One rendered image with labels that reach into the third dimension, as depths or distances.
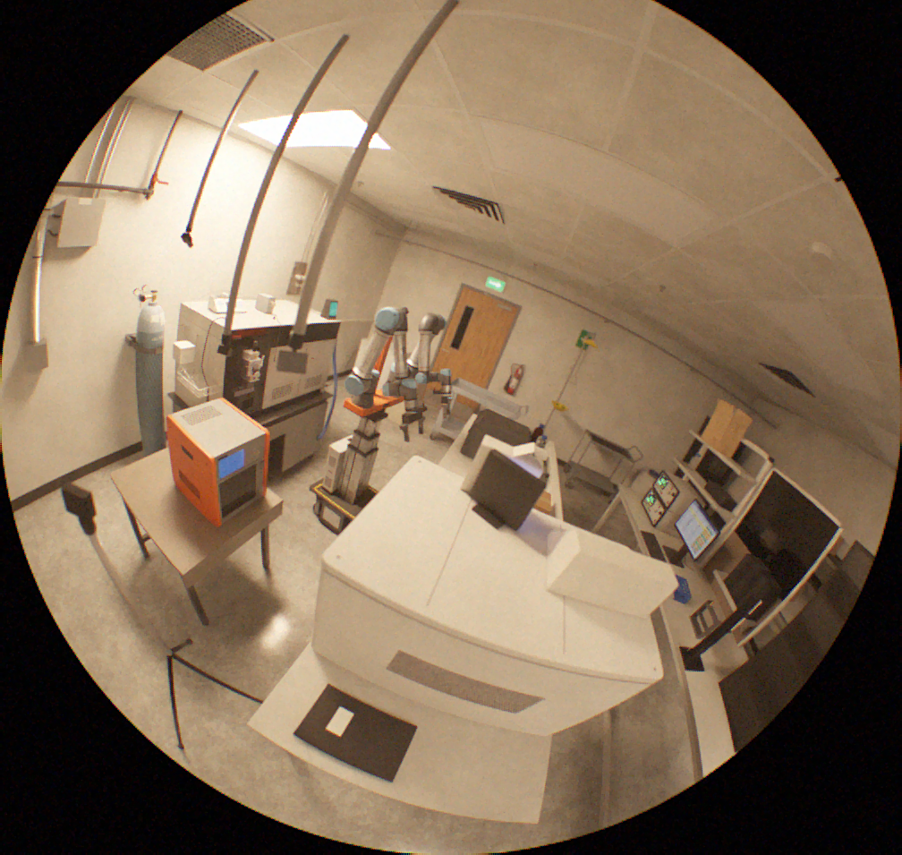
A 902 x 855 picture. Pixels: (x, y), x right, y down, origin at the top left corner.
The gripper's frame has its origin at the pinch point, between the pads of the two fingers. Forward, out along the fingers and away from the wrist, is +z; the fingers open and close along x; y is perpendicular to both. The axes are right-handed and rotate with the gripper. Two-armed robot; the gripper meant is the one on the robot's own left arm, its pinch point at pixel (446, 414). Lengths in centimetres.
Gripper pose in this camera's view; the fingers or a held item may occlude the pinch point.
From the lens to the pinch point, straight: 221.7
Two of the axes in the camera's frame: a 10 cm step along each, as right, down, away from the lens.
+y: 9.8, 0.1, -1.8
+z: 0.2, 9.9, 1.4
